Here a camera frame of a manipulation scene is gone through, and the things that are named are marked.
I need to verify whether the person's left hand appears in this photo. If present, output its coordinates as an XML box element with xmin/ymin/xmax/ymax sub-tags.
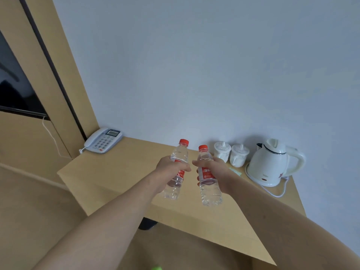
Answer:
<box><xmin>152</xmin><ymin>156</ymin><xmax>192</xmax><ymax>194</ymax></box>

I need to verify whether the person's right hand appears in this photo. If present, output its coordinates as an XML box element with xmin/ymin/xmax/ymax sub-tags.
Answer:
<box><xmin>192</xmin><ymin>157</ymin><xmax>236</xmax><ymax>196</ymax></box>

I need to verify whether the red-capped clear water bottle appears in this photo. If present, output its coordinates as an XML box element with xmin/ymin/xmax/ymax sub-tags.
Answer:
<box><xmin>159</xmin><ymin>139</ymin><xmax>190</xmax><ymax>200</ymax></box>
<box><xmin>196</xmin><ymin>145</ymin><xmax>223</xmax><ymax>207</ymax></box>

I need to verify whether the person's right forearm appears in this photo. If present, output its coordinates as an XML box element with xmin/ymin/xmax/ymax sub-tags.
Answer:
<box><xmin>222</xmin><ymin>177</ymin><xmax>360</xmax><ymax>270</ymax></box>

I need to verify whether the person's left forearm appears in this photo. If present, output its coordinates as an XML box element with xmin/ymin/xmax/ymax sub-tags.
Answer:
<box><xmin>31</xmin><ymin>173</ymin><xmax>167</xmax><ymax>270</ymax></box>

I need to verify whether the white lidded cup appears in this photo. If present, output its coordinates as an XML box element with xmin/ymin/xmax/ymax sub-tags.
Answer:
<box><xmin>229</xmin><ymin>143</ymin><xmax>250</xmax><ymax>168</ymax></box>
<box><xmin>213</xmin><ymin>141</ymin><xmax>232</xmax><ymax>164</ymax></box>

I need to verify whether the white electric kettle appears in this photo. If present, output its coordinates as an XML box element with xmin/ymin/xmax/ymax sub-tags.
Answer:
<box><xmin>247</xmin><ymin>138</ymin><xmax>306</xmax><ymax>188</ymax></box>

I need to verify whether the grey desk telephone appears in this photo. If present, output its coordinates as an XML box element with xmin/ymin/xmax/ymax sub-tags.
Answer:
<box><xmin>83</xmin><ymin>127</ymin><xmax>124</xmax><ymax>154</ymax></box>

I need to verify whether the black television screen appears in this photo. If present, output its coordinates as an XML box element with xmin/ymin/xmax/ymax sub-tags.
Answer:
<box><xmin>0</xmin><ymin>30</ymin><xmax>51</xmax><ymax>121</ymax></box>

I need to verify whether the white kettle power cord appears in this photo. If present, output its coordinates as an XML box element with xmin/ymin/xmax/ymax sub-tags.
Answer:
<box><xmin>244</xmin><ymin>163</ymin><xmax>290</xmax><ymax>198</ymax></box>

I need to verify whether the white telephone cable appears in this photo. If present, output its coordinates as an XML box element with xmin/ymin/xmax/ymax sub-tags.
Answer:
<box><xmin>42</xmin><ymin>116</ymin><xmax>85</xmax><ymax>159</ymax></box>

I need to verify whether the wooden wall panel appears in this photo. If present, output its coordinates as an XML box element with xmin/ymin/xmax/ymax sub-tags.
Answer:
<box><xmin>0</xmin><ymin>0</ymin><xmax>99</xmax><ymax>184</ymax></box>

